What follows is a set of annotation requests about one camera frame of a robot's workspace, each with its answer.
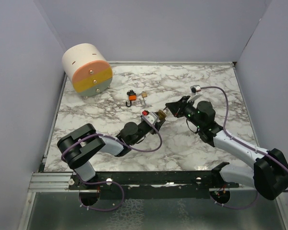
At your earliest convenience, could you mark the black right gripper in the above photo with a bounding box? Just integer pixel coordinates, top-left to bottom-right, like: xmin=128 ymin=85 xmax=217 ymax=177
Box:
xmin=167 ymin=95 xmax=203 ymax=129

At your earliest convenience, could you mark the orange black padlock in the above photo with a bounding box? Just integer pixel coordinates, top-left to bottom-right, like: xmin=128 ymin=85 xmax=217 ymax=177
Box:
xmin=125 ymin=95 xmax=137 ymax=107

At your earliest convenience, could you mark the small brass long-shackle padlock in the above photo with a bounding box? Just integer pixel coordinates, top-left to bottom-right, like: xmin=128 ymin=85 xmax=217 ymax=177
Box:
xmin=140 ymin=91 xmax=147 ymax=105

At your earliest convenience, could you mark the black-headed key bunch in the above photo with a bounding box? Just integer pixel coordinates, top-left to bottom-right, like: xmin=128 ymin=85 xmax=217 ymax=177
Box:
xmin=127 ymin=90 xmax=136 ymax=96

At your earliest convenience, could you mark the small silver key bunch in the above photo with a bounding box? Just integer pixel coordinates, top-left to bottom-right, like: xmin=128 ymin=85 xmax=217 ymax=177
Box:
xmin=164 ymin=107 xmax=169 ymax=115

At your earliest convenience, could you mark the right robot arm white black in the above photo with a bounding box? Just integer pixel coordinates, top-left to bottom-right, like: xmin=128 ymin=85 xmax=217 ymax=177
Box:
xmin=166 ymin=96 xmax=288 ymax=200

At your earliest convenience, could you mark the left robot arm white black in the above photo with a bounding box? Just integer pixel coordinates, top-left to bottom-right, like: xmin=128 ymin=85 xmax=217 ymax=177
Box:
xmin=57 ymin=111 xmax=166 ymax=189

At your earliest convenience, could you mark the cream cylindrical drawer box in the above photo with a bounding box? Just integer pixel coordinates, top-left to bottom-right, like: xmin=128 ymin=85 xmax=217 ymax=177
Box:
xmin=62 ymin=43 xmax=113 ymax=97

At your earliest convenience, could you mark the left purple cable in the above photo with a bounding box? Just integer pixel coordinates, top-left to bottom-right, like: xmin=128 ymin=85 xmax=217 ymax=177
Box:
xmin=61 ymin=117 xmax=163 ymax=212

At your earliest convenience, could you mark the purple cable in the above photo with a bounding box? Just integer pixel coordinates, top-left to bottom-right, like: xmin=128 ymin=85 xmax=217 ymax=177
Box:
xmin=61 ymin=117 xmax=163 ymax=212
xmin=200 ymin=86 xmax=288 ymax=210

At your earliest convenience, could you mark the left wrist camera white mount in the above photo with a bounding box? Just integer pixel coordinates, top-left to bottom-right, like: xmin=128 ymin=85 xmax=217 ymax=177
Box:
xmin=141 ymin=110 xmax=159 ymax=126

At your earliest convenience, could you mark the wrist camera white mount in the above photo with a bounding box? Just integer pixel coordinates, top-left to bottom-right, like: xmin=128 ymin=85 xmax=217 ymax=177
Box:
xmin=188 ymin=85 xmax=202 ymax=102
xmin=141 ymin=110 xmax=159 ymax=126

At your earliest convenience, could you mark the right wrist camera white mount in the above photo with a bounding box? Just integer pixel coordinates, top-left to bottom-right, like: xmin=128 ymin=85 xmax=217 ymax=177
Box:
xmin=188 ymin=85 xmax=202 ymax=102

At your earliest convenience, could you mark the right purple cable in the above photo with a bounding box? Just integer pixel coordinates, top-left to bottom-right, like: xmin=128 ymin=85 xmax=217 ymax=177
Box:
xmin=200 ymin=86 xmax=288 ymax=210

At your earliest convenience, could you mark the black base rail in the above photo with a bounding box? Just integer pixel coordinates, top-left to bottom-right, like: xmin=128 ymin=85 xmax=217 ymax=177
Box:
xmin=69 ymin=170 xmax=239 ymax=200

